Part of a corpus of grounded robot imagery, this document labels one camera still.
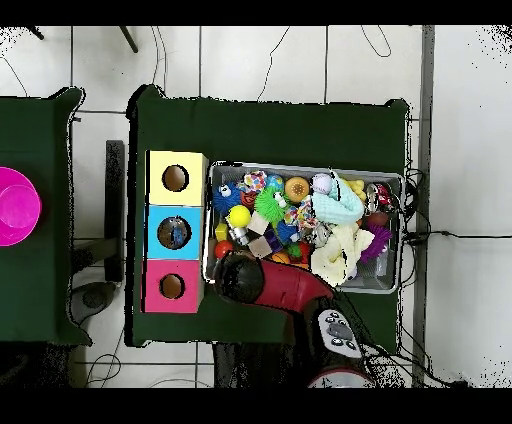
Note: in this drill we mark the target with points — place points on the small silver bottle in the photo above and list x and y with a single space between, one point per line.
239 235

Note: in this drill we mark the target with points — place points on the light blue cloth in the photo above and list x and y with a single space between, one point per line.
340 208

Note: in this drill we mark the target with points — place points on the crushed clear plastic bottle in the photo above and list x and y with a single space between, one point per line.
174 232

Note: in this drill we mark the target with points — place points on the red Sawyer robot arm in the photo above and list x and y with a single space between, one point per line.
288 286

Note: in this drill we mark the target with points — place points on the shallow clear mesh bin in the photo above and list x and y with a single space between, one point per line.
226 172

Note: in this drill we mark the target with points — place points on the wooden box with three holes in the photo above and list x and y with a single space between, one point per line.
176 200

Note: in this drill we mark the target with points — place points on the green fuzzy googly-eyed toy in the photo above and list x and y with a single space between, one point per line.
270 206

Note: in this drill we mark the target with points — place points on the smooth yellow ball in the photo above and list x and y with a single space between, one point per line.
239 216

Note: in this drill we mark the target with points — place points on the blue fuzzy googly-eyed toy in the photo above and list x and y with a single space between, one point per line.
224 198

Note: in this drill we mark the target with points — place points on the toy burger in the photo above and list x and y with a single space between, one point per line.
296 188

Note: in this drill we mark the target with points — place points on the small red ball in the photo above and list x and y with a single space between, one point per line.
223 248

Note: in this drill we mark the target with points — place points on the white baseball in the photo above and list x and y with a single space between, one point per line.
321 183

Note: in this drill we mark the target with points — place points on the dark green tablecloth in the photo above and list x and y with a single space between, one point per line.
280 132
36 140

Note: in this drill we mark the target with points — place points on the cream yellow cloth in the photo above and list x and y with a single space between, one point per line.
332 256

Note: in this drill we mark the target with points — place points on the purple spiky ball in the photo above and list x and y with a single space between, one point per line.
376 240

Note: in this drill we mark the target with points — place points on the crushed red soda can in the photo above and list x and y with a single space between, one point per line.
384 196

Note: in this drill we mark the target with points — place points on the black flat panel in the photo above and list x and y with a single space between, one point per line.
114 200

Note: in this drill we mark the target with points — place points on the grey round stand base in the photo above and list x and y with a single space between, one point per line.
94 300

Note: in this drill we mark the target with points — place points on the pink plastic bowl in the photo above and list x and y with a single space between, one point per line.
18 206

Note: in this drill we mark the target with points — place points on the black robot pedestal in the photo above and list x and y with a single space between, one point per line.
256 366

